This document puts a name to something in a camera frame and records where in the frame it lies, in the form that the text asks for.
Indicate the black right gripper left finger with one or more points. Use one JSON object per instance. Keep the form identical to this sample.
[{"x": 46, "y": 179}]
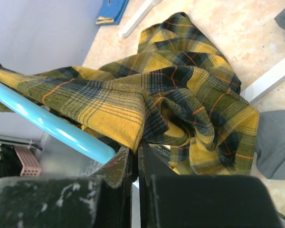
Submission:
[{"x": 102, "y": 200}]

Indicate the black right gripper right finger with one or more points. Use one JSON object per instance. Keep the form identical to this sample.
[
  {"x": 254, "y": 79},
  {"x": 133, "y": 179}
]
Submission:
[{"x": 169, "y": 200}]

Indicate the blue hanger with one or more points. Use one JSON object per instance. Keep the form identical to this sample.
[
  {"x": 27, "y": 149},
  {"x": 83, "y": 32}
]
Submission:
[{"x": 56, "y": 127}]

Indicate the yellow plaid shirt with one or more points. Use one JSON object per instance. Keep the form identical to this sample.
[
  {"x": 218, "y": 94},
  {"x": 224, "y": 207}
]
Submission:
[{"x": 177, "y": 90}]

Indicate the grey shirt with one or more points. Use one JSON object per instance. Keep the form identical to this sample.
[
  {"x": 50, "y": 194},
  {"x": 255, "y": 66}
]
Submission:
[{"x": 270, "y": 145}]

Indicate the white metal clothes rack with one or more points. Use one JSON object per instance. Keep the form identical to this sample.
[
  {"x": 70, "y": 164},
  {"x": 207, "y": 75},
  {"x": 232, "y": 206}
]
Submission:
[{"x": 258, "y": 89}]

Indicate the blue folded cloth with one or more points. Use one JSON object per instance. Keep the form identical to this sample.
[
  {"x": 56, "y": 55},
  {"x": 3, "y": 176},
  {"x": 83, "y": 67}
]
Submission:
[{"x": 111, "y": 12}]

